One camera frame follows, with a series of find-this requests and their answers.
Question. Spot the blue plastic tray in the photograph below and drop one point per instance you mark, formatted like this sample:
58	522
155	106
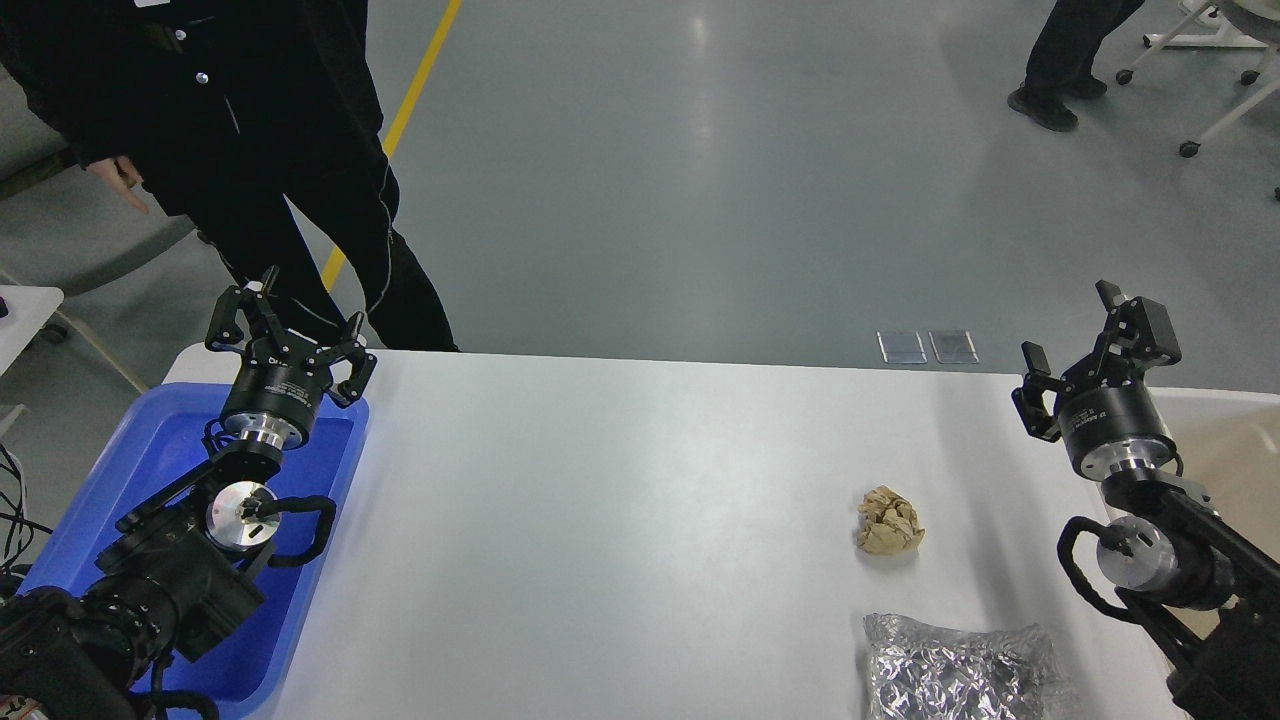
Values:
160	438

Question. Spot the background person black trousers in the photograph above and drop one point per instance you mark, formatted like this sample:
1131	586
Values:
1061	62

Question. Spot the crumpled brown paper ball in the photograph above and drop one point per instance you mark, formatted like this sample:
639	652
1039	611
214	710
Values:
889	524

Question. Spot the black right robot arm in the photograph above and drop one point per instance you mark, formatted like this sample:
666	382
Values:
1168	563

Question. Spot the beige plastic bin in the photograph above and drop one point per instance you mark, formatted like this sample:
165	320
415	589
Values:
1229	441

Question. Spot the left metal floor plate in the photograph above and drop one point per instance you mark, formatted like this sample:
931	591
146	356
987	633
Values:
901	348

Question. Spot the right metal floor plate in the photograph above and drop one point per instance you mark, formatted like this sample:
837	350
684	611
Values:
954	347

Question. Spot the person in black clothes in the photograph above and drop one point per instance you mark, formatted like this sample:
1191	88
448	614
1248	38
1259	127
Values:
238	115

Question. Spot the metal floor plate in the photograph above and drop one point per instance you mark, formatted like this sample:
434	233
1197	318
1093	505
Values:
954	347
901	348

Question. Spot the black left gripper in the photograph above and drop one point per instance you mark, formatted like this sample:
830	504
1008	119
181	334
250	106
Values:
276	391

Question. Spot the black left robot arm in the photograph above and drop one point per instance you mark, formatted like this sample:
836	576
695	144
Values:
181	577

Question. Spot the white side table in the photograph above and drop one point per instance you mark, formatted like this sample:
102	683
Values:
27	310

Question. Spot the aluminium foil sheet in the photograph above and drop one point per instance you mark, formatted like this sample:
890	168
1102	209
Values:
917	670

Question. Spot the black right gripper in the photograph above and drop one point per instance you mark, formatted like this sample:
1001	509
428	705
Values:
1103	411

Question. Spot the grey office chair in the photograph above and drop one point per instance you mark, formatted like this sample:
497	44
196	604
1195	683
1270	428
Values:
62	227

